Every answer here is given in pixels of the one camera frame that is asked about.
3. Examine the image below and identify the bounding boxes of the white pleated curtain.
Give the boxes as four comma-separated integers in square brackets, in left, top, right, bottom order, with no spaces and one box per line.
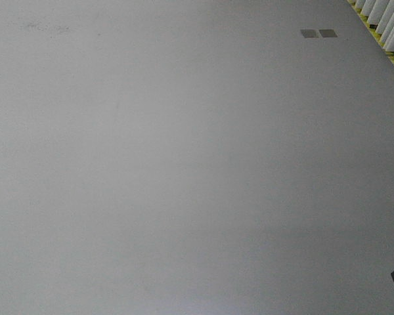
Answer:
[349,0,394,60]

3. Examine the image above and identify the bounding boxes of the grey floor tape patch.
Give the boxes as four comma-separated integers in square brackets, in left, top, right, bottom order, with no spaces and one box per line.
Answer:
[300,29,318,39]

